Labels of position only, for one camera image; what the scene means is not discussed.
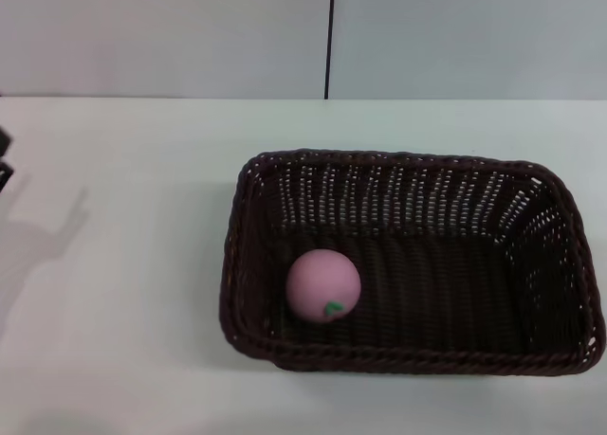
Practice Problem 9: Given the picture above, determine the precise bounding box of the pink toy peach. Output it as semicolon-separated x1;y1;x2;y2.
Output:
285;248;362;323

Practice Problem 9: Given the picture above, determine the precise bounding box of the dark woven wicker basket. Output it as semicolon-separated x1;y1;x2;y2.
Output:
218;147;607;375

